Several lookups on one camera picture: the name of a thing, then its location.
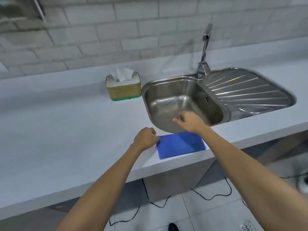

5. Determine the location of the person's right hand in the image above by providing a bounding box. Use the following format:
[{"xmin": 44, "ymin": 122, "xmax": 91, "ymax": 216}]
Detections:
[{"xmin": 173, "ymin": 111, "xmax": 211, "ymax": 134}]

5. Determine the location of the person's left hand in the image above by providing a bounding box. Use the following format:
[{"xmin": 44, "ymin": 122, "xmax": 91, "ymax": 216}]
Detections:
[{"xmin": 132, "ymin": 127, "xmax": 160, "ymax": 152}]

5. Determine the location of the blue microfibre cloth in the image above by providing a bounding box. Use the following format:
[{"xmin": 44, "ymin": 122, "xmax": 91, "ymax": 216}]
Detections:
[{"xmin": 156, "ymin": 132, "xmax": 207, "ymax": 160}]

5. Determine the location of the gold and green tissue box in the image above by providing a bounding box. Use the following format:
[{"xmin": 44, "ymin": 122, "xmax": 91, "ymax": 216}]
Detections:
[{"xmin": 106, "ymin": 71, "xmax": 142, "ymax": 102}]

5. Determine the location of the person's left forearm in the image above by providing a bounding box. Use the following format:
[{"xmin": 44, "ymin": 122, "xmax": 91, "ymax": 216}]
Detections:
[{"xmin": 56, "ymin": 143, "xmax": 154, "ymax": 231}]

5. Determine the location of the person's right forearm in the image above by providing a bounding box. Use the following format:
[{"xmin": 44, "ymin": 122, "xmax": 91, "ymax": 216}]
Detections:
[{"xmin": 201, "ymin": 125, "xmax": 308, "ymax": 231}]

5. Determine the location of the white tissue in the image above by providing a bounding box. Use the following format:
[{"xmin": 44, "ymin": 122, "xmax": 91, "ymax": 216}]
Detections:
[{"xmin": 115, "ymin": 67, "xmax": 134, "ymax": 82}]

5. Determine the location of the white support cabinet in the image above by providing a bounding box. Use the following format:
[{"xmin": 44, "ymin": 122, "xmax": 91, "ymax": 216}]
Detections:
[{"xmin": 142, "ymin": 157, "xmax": 217, "ymax": 202}]

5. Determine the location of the stainless steel sink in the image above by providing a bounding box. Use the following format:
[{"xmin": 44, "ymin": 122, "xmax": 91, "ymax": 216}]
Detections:
[{"xmin": 141, "ymin": 67, "xmax": 297, "ymax": 134}]

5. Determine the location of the chrome faucet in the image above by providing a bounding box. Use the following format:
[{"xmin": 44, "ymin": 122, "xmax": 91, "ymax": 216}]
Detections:
[{"xmin": 196, "ymin": 23, "xmax": 213, "ymax": 80}]

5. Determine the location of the metal floor drain grate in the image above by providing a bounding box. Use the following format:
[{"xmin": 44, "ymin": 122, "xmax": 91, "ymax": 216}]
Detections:
[{"xmin": 238, "ymin": 221, "xmax": 255, "ymax": 231}]

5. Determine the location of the stainless steel range hood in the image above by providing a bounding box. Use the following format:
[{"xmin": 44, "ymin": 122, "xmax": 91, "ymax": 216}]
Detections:
[{"xmin": 0, "ymin": 0, "xmax": 46, "ymax": 22}]

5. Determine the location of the black cable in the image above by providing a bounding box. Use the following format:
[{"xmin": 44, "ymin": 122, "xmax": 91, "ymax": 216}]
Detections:
[
  {"xmin": 108, "ymin": 178, "xmax": 173, "ymax": 227},
  {"xmin": 191, "ymin": 176, "xmax": 233, "ymax": 201}
]

